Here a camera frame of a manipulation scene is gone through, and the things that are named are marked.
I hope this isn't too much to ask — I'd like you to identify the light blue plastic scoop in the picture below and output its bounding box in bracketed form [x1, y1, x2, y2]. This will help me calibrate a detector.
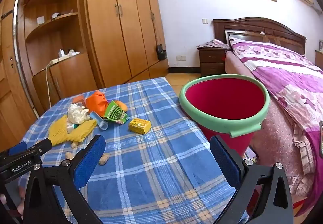
[89, 111, 109, 131]

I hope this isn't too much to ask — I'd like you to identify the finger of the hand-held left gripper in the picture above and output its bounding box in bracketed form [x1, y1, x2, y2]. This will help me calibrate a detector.
[25, 138, 52, 157]
[7, 141, 29, 156]

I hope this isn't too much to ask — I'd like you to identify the small orange packet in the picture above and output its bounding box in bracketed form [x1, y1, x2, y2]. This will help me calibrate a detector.
[73, 95, 86, 107]

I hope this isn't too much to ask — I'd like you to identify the stack of papers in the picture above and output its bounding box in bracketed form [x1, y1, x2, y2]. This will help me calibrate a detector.
[242, 147, 258, 161]

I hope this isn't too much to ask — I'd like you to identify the white tissue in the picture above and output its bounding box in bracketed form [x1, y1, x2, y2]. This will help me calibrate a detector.
[68, 103, 91, 124]

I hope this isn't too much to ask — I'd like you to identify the red bucket with green rim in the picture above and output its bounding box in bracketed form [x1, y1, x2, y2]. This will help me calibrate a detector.
[179, 74, 270, 157]

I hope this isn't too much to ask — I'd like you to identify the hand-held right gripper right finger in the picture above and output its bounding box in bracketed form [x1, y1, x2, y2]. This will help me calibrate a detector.
[209, 134, 294, 224]

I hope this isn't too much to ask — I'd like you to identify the yellow mesh cloth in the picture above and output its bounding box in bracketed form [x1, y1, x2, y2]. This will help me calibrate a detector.
[48, 115, 98, 146]

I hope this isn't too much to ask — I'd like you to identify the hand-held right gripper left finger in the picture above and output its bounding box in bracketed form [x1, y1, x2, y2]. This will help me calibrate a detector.
[24, 134, 106, 224]

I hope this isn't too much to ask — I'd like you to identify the white power cable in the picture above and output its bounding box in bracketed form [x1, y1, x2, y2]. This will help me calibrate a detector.
[45, 64, 52, 108]

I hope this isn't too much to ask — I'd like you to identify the orange plastic bag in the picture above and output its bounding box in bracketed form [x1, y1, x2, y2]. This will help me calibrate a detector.
[86, 90, 108, 117]

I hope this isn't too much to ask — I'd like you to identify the small yellow box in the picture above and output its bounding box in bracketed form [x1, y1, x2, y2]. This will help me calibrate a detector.
[128, 118, 151, 135]

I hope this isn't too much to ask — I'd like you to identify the black hanging bag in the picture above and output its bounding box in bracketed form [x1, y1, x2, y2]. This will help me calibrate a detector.
[155, 44, 167, 61]

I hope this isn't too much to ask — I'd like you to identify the dark wooden headboard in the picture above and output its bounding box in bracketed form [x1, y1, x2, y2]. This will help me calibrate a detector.
[211, 17, 306, 55]

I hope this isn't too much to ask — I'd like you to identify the red cloth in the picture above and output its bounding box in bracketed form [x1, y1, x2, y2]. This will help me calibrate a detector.
[294, 197, 313, 217]

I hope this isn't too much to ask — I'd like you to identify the bed with purple quilt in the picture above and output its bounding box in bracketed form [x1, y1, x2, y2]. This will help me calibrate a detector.
[228, 37, 323, 217]

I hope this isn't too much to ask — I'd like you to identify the blue plaid tablecloth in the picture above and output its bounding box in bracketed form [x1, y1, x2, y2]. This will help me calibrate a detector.
[19, 77, 249, 224]

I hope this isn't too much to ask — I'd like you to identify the folded floral cloth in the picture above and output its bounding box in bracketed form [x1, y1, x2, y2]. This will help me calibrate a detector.
[197, 39, 230, 50]

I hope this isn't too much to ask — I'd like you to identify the dark wooden nightstand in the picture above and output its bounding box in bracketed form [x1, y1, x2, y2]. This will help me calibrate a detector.
[197, 46, 229, 77]

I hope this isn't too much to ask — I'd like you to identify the person's left hand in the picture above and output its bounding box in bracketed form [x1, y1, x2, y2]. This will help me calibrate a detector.
[0, 187, 27, 219]

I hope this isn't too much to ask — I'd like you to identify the wooden door with metal strip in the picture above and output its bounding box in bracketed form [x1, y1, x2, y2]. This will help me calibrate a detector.
[0, 0, 41, 154]

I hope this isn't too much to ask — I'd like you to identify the green mosquito coil box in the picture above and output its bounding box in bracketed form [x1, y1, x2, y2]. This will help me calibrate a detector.
[102, 101, 130, 126]

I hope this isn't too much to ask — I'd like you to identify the bed with pink bedspread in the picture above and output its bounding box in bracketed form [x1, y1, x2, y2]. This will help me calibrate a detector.
[225, 51, 323, 217]

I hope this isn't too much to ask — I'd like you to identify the beige power strip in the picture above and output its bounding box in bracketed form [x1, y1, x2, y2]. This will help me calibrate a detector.
[50, 54, 71, 65]

